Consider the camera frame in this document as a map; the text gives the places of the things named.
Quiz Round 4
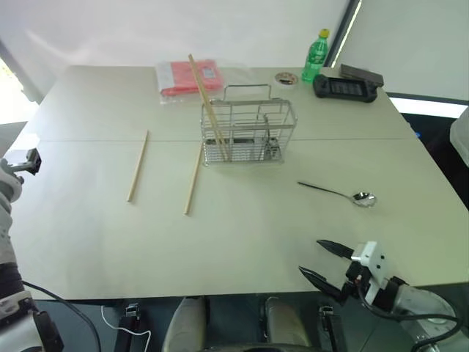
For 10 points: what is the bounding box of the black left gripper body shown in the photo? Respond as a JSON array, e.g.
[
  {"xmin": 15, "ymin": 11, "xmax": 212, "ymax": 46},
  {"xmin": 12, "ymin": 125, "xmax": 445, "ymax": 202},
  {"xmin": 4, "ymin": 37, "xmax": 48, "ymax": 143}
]
[{"xmin": 29, "ymin": 147, "xmax": 43, "ymax": 176}]

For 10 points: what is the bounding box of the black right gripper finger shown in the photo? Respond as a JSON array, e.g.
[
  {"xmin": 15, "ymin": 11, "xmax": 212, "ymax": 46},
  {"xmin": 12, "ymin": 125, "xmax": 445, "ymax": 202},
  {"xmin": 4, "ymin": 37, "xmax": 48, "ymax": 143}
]
[
  {"xmin": 316, "ymin": 239, "xmax": 355, "ymax": 261},
  {"xmin": 298, "ymin": 265, "xmax": 346, "ymax": 304}
]

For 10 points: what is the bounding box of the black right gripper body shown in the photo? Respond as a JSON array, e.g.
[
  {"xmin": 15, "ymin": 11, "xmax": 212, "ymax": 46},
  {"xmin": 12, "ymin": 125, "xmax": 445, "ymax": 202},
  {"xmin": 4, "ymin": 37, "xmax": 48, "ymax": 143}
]
[{"xmin": 339, "ymin": 261, "xmax": 372, "ymax": 306}]

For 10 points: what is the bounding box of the grey rounded robot leg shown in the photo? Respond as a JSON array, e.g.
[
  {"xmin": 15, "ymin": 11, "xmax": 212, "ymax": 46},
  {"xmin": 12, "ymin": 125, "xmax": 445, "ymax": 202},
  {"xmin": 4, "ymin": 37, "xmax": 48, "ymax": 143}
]
[
  {"xmin": 160, "ymin": 296, "xmax": 210, "ymax": 352},
  {"xmin": 262, "ymin": 296, "xmax": 313, "ymax": 352}
]

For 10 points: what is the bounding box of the wooden chopstick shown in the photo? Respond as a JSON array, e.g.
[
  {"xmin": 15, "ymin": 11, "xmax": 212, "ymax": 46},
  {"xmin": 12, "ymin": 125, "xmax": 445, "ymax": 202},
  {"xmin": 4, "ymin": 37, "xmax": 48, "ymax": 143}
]
[
  {"xmin": 189, "ymin": 54, "xmax": 230, "ymax": 162},
  {"xmin": 188, "ymin": 54, "xmax": 224, "ymax": 161},
  {"xmin": 183, "ymin": 143, "xmax": 204, "ymax": 216},
  {"xmin": 126, "ymin": 129, "xmax": 150, "ymax": 203}
]

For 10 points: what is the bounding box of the silver metal fork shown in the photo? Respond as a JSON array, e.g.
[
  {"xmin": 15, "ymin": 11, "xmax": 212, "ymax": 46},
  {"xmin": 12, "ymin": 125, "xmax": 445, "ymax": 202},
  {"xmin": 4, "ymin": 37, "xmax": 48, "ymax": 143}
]
[{"xmin": 261, "ymin": 114, "xmax": 280, "ymax": 160}]

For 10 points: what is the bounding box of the black handheld controller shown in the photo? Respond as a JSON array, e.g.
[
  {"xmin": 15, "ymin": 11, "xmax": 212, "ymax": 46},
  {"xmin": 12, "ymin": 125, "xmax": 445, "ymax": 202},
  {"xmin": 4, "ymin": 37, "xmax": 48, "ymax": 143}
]
[{"xmin": 312, "ymin": 73, "xmax": 379, "ymax": 105}]

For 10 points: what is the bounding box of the dark rectangular box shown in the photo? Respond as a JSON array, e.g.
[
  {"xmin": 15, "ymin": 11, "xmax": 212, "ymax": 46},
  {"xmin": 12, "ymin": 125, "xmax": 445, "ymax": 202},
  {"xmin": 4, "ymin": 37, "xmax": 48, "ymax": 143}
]
[{"xmin": 339, "ymin": 63, "xmax": 385, "ymax": 88}]

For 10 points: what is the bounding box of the red packet in clear bag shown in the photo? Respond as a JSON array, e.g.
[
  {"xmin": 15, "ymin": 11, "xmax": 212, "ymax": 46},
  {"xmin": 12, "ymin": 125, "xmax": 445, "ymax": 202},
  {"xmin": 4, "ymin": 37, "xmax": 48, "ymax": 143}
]
[{"xmin": 155, "ymin": 58, "xmax": 226, "ymax": 106}]

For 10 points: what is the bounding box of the green plastic bottle yellow cap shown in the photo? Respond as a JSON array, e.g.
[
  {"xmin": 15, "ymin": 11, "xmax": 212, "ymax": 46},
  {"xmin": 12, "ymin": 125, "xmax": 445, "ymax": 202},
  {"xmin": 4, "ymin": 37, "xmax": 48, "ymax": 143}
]
[{"xmin": 300, "ymin": 29, "xmax": 330, "ymax": 84}]

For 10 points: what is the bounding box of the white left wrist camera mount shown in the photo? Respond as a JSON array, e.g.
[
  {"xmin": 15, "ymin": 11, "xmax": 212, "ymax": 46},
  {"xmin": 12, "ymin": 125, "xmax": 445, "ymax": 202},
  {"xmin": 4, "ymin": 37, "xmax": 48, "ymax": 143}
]
[{"xmin": 1, "ymin": 148, "xmax": 32, "ymax": 173}]

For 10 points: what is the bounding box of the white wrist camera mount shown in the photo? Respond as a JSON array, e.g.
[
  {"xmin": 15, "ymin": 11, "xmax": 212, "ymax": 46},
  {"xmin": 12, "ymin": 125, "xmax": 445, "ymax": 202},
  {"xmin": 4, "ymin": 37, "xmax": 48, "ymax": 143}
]
[
  {"xmin": 1, "ymin": 148, "xmax": 32, "ymax": 173},
  {"xmin": 350, "ymin": 241, "xmax": 388, "ymax": 306}
]

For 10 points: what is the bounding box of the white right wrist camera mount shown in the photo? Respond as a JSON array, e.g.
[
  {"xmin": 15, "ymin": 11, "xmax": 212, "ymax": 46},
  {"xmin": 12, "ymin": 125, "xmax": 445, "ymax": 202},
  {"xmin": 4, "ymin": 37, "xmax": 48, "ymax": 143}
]
[{"xmin": 350, "ymin": 241, "xmax": 388, "ymax": 306}]

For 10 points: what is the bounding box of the black table clamp bracket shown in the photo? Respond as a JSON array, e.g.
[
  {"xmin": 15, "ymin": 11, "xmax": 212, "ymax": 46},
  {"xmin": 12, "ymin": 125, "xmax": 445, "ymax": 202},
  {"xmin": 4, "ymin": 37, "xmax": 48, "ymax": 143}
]
[
  {"xmin": 116, "ymin": 302, "xmax": 142, "ymax": 352},
  {"xmin": 317, "ymin": 304, "xmax": 346, "ymax": 352}
]

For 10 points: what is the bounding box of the black-handled metal spoon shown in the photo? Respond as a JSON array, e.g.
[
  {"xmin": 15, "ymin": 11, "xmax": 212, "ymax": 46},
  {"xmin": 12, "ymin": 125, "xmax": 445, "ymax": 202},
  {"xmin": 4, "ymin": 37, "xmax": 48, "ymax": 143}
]
[{"xmin": 297, "ymin": 180, "xmax": 378, "ymax": 209}]

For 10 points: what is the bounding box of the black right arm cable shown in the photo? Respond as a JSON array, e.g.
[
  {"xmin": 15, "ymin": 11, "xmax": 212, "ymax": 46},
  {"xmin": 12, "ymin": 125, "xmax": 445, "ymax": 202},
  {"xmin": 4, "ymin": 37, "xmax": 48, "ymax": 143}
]
[{"xmin": 357, "ymin": 282, "xmax": 462, "ymax": 352}]

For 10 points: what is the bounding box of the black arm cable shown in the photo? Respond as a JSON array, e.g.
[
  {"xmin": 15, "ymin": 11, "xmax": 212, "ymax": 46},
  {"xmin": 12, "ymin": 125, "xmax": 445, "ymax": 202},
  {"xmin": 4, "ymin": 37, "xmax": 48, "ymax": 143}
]
[
  {"xmin": 357, "ymin": 282, "xmax": 462, "ymax": 352},
  {"xmin": 20, "ymin": 280, "xmax": 102, "ymax": 352}
]

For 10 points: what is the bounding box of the metal wire cutlery basket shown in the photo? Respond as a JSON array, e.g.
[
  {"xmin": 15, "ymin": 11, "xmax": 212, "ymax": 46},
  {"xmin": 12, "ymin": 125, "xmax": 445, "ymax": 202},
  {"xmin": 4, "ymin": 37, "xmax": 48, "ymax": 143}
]
[{"xmin": 199, "ymin": 84, "xmax": 298, "ymax": 167}]

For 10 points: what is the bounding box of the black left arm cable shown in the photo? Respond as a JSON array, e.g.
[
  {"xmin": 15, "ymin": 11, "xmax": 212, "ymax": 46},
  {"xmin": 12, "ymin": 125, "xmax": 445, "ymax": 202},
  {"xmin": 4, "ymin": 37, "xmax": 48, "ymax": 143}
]
[{"xmin": 20, "ymin": 280, "xmax": 102, "ymax": 352}]

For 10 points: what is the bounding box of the thin white cable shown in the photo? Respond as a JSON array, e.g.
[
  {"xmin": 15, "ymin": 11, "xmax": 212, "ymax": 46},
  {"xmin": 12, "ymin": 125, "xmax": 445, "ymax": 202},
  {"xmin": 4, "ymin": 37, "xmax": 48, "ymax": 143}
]
[{"xmin": 100, "ymin": 304, "xmax": 152, "ymax": 352}]

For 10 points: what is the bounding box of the dark window frame post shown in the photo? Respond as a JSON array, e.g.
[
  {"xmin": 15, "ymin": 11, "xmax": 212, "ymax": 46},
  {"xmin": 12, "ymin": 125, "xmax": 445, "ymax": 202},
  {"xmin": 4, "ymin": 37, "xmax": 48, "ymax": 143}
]
[{"xmin": 327, "ymin": 0, "xmax": 363, "ymax": 69}]

